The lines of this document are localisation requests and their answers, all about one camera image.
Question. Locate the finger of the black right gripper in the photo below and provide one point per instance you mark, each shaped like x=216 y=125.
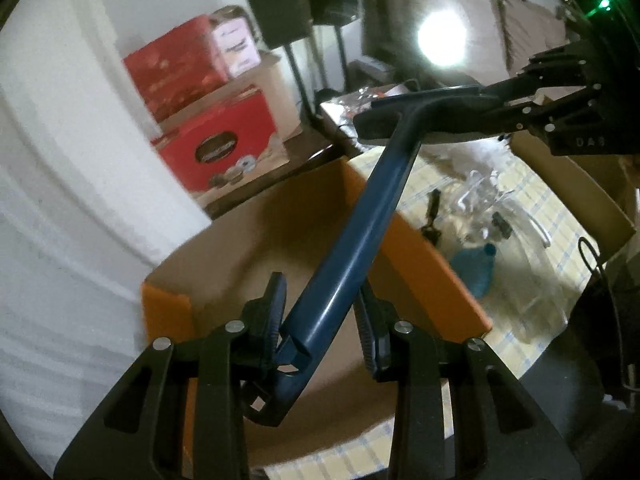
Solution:
x=558 y=84
x=546 y=119

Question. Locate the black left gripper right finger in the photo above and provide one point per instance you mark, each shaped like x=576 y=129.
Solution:
x=460 y=412

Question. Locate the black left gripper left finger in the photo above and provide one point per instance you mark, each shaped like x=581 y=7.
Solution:
x=177 y=412

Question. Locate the dark blue duster handle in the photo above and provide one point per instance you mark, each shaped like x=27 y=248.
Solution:
x=401 y=124

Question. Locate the white earphones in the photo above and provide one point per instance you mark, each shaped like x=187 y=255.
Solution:
x=525 y=295

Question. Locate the blue silicone funnel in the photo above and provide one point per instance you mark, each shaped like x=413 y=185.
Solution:
x=475 y=266

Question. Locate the white fluffy duster head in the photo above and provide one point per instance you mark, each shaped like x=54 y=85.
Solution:
x=459 y=160

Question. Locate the brown cardboard box right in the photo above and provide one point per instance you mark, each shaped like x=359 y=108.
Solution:
x=593 y=187

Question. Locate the brown cardboard box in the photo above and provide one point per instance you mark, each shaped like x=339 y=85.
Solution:
x=593 y=187
x=268 y=78

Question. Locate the yellow plaid bed sheet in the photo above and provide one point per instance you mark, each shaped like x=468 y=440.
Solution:
x=366 y=449

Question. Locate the dark wooden side table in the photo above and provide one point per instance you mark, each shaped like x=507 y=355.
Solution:
x=309 y=150

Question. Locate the black speaker left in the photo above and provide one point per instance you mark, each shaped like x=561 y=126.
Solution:
x=281 y=22

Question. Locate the brown cardboard box behind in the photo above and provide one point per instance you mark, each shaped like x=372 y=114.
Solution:
x=268 y=78

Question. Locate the red gift box lower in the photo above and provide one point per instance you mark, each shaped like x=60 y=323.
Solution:
x=224 y=147

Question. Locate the red gift box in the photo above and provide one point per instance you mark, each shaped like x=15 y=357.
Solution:
x=177 y=69
x=224 y=147

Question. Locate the pink white small box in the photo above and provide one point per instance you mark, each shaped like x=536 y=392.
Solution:
x=236 y=46

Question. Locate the red gift box upper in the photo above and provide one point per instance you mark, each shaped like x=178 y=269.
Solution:
x=177 y=69

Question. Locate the clear bag with cables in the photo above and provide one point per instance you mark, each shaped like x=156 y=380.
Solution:
x=337 y=114

